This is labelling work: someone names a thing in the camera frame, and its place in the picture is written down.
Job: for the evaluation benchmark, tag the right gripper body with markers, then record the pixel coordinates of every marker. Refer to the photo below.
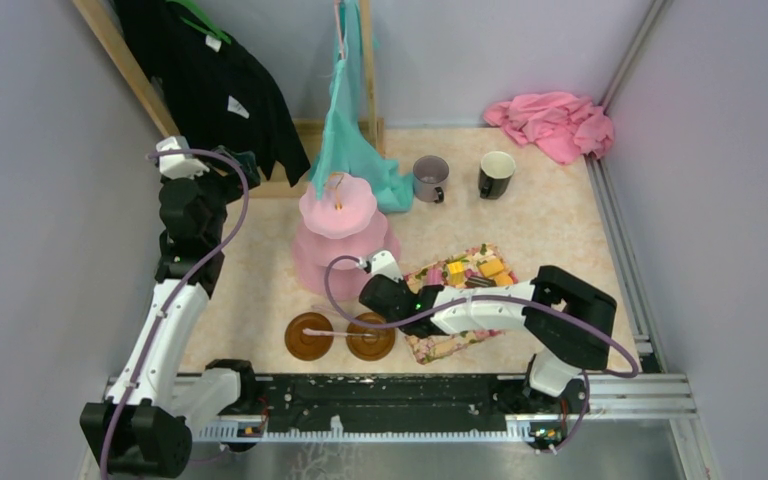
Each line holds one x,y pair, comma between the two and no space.
389,319

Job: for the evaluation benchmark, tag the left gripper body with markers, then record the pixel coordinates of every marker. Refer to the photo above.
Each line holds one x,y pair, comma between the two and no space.
231,185

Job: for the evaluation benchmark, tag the pink wafer biscuit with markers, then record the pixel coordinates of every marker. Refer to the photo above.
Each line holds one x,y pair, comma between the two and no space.
433,277

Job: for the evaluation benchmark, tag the brown wooden coaster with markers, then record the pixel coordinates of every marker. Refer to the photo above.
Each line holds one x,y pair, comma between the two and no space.
370,344
307,347

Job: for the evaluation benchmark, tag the floral serving tray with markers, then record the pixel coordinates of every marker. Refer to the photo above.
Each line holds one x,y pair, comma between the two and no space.
433,348

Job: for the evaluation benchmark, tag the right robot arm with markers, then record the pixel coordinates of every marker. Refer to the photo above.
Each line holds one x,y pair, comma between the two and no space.
571,318

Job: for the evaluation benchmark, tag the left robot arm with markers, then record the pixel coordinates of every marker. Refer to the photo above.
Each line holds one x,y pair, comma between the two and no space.
140,428

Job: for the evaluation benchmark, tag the yellow cake square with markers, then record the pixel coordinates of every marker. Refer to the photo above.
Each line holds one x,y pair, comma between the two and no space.
455,273

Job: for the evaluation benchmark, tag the chocolate cake slice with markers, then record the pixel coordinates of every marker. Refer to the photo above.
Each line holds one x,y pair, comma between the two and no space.
478,281

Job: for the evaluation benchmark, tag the black hanging shirt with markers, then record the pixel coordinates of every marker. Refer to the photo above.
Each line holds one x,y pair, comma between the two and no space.
219,95

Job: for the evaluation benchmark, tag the pink three-tier cake stand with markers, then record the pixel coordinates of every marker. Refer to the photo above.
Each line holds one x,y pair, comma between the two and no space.
343,220

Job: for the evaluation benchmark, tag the orange biscuit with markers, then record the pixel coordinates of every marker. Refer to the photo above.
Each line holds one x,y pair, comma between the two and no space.
496,270

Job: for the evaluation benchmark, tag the teal hanging shirt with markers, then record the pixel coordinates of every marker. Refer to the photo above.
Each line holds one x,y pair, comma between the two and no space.
344,148

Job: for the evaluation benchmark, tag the grey mug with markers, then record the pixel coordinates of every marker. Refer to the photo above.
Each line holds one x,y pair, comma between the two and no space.
430,174

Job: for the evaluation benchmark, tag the green clothes hanger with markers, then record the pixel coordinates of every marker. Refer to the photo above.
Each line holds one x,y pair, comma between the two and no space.
197,19

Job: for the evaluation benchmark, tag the black mug white inside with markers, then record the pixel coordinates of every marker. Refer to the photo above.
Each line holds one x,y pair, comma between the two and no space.
496,171

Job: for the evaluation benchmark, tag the pink crumpled cloth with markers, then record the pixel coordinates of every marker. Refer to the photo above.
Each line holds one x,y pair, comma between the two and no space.
564,126

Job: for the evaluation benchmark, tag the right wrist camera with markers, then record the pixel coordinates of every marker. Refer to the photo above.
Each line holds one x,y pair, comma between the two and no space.
383,263

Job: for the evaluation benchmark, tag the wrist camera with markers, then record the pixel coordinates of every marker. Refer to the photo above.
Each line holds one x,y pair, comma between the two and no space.
178,165
383,263

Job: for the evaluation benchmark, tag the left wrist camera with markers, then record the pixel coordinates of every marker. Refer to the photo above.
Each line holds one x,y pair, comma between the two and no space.
178,165

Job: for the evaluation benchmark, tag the wooden clothes rack frame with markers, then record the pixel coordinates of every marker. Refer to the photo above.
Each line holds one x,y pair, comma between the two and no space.
99,16

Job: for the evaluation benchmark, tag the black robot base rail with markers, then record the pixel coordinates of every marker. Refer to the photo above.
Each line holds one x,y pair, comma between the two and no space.
398,404

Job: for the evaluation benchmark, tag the aluminium frame rail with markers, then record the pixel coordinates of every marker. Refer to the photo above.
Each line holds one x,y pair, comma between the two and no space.
692,449

